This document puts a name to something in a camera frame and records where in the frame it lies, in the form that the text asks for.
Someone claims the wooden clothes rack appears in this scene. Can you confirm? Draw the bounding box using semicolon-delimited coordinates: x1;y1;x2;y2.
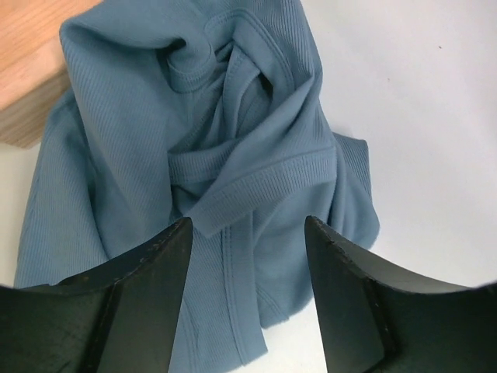
1;0;98;148

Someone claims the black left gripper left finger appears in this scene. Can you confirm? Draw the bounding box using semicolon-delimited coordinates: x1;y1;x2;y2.
1;218;193;372

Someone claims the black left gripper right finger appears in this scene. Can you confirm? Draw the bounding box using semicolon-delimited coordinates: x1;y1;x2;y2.
304;216;496;373

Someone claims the grey-blue tank top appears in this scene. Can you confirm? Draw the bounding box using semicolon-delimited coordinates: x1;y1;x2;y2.
14;1;379;372

